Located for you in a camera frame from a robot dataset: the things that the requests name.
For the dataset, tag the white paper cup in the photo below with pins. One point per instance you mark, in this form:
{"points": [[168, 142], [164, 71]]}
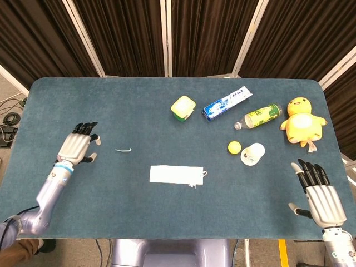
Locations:
{"points": [[252, 153]]}

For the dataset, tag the brown shoe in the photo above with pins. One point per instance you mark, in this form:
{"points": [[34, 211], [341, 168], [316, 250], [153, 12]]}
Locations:
{"points": [[26, 246]]}

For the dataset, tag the black power adapter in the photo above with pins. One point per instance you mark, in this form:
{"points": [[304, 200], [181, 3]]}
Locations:
{"points": [[7, 133]]}

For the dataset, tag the lavender robot base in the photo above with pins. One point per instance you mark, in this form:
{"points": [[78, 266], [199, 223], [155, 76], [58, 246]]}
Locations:
{"points": [[169, 253]]}

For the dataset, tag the black shoe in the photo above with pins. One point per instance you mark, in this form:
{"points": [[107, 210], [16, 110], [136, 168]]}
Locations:
{"points": [[49, 245]]}

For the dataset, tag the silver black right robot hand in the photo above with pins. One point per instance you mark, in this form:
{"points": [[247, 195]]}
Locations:
{"points": [[325, 203]]}

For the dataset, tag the brown folding screen panel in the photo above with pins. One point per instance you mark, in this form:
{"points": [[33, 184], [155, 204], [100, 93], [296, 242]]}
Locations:
{"points": [[33, 36], [211, 36], [122, 36], [300, 36], [345, 111]]}

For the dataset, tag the clear bottle with green label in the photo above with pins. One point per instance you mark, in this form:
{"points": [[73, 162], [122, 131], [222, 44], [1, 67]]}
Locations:
{"points": [[260, 116]]}

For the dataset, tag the green container with yellow lid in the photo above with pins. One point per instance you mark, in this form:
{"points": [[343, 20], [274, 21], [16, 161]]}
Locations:
{"points": [[182, 108]]}

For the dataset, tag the small light blue strip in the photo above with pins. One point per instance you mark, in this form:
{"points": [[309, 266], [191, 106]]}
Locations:
{"points": [[123, 150]]}

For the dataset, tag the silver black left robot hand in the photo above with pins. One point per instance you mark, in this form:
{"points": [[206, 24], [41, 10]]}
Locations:
{"points": [[73, 146]]}

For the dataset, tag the yellow ball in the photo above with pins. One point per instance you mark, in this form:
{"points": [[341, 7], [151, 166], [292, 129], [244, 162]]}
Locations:
{"points": [[234, 147]]}

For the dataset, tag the white table leg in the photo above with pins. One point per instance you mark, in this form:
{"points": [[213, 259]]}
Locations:
{"points": [[246, 253]]}

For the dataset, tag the yellow plush duck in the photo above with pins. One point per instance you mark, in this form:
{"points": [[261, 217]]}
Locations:
{"points": [[301, 122]]}

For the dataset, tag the blue white toothpaste box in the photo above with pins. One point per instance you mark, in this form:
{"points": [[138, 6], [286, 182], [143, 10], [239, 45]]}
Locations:
{"points": [[226, 103]]}

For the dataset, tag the lavender left robot arm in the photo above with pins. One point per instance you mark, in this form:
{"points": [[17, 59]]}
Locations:
{"points": [[47, 192]]}

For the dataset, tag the blue felt table cover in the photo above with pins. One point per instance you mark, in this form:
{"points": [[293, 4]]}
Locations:
{"points": [[111, 200]]}

